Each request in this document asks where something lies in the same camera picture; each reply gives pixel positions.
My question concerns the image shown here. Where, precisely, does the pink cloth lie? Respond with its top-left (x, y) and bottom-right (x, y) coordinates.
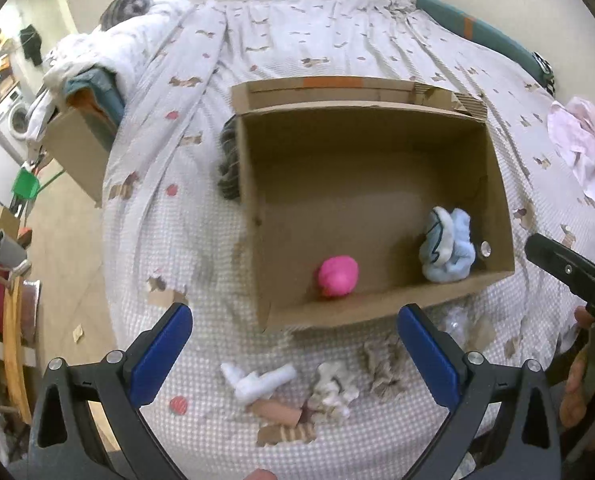
top-left (547, 97), bottom-right (595, 211)

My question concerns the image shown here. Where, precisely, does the light blue fuzzy sock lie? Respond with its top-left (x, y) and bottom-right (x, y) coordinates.
top-left (422, 207), bottom-right (478, 283)

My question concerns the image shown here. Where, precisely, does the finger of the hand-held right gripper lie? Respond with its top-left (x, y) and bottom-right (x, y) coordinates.
top-left (525, 232), bottom-right (595, 322)

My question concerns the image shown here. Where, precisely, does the black white patterned cloth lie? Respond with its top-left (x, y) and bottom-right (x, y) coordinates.
top-left (532, 52), bottom-right (558, 98)

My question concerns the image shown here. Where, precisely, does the grey striped cloth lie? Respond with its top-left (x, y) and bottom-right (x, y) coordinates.
top-left (218, 115), bottom-right (243, 201)

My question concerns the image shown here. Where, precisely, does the cream lace sock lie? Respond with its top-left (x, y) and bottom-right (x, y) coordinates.
top-left (307, 361), bottom-right (361, 418)

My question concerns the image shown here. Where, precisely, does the person's right hand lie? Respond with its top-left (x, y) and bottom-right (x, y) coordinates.
top-left (561, 305), bottom-right (594, 428)

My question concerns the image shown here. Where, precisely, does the pink sock ball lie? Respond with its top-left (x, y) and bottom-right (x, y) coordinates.
top-left (317, 255), bottom-right (361, 301)

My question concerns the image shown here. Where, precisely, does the dog print bed sheet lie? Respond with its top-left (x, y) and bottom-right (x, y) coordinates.
top-left (100, 0), bottom-right (595, 466)

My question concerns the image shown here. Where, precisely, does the bedside cardboard box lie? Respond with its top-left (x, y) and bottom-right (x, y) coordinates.
top-left (42, 107), bottom-right (123, 208)

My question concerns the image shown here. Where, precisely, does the teal mat with orange stripe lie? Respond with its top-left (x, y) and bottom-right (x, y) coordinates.
top-left (416, 0), bottom-right (548, 78)

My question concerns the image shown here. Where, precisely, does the white quilt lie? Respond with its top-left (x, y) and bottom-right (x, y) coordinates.
top-left (45, 0), bottom-right (198, 126)

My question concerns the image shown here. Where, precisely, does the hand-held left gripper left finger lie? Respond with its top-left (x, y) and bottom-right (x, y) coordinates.
top-left (28, 302), bottom-right (194, 480)

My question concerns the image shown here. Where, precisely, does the wooden chair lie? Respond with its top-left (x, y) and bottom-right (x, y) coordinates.
top-left (0, 260), bottom-right (43, 426)

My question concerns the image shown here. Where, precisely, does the peach sock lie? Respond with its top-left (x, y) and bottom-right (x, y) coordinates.
top-left (250, 400), bottom-right (305, 426)

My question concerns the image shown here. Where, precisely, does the grey striped pillow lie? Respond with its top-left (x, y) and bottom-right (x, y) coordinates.
top-left (100, 0), bottom-right (153, 31)

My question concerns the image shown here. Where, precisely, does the white fuzzy sock dark trim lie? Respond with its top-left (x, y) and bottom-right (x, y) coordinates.
top-left (418, 206), bottom-right (455, 268)

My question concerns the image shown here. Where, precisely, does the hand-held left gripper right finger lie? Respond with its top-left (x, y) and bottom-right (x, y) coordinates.
top-left (397, 302), bottom-right (564, 480)

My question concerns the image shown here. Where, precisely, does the teal folded cloth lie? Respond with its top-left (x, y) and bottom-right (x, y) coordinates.
top-left (62, 67), bottom-right (126, 126)

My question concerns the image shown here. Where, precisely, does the grey bin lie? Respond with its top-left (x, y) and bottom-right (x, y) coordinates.
top-left (0, 230), bottom-right (31, 266)

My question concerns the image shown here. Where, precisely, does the grey-brown lace sock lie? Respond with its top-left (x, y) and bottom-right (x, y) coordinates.
top-left (362, 335), bottom-right (408, 401)

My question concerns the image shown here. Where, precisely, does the white washing machine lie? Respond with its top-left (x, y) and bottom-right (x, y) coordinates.
top-left (0, 90), bottom-right (33, 153)

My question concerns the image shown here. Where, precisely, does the clear plastic wrapper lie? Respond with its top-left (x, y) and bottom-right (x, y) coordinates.
top-left (437, 307), bottom-right (471, 348)

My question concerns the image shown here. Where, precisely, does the black hanging cloth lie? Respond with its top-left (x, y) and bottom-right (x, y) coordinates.
top-left (18, 25), bottom-right (44, 66)

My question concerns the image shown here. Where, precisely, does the green dustpan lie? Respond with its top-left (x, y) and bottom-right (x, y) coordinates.
top-left (12, 169), bottom-right (42, 200)

